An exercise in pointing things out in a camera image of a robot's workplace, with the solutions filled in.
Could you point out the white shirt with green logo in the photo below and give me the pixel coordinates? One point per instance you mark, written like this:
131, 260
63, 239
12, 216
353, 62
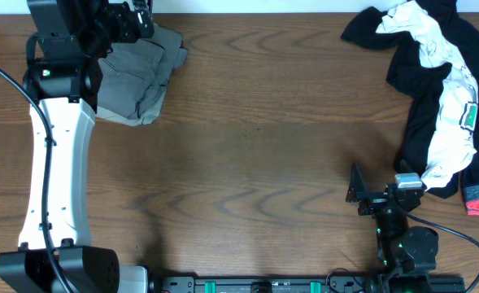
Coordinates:
451, 149

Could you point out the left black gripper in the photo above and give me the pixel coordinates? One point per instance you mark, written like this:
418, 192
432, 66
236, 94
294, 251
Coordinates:
141, 20

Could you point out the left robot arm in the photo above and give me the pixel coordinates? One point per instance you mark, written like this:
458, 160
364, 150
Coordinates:
63, 77

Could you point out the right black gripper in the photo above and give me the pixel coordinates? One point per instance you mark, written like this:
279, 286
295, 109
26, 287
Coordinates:
358, 194

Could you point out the folded khaki shorts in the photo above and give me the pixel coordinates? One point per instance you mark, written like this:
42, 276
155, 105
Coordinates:
146, 118

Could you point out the grey shorts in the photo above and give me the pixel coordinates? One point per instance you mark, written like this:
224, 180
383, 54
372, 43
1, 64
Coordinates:
134, 72

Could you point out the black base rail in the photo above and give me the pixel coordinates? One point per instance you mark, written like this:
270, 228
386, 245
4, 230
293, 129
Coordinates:
337, 281

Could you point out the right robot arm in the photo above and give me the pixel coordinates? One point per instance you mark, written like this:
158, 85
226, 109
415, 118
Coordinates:
408, 253

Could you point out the black garment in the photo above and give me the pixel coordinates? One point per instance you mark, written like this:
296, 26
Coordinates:
423, 85

